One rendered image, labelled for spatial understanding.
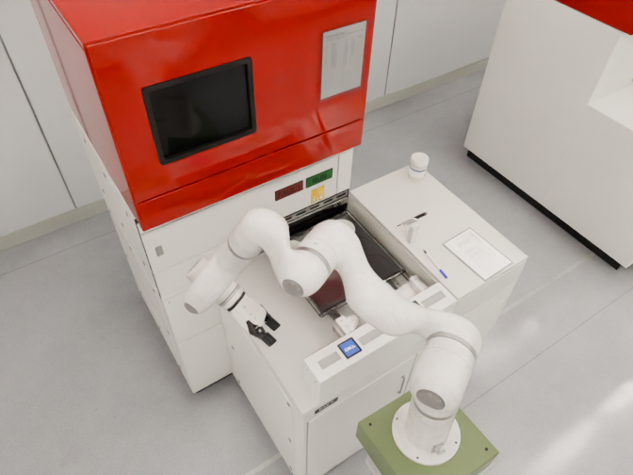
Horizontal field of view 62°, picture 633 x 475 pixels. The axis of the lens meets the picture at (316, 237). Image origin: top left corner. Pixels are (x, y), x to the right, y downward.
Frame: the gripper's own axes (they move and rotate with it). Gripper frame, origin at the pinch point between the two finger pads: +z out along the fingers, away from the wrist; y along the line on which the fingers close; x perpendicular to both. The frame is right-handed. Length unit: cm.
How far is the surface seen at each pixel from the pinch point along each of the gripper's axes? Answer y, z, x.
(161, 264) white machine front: -19.3, -38.4, -17.9
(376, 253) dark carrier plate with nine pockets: -43, 16, 31
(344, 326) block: -13.3, 18.3, 12.1
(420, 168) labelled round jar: -68, 10, 62
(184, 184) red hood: -6, -50, 14
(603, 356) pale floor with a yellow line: -103, 158, 61
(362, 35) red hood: -25, -42, 79
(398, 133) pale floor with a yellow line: -262, 26, 59
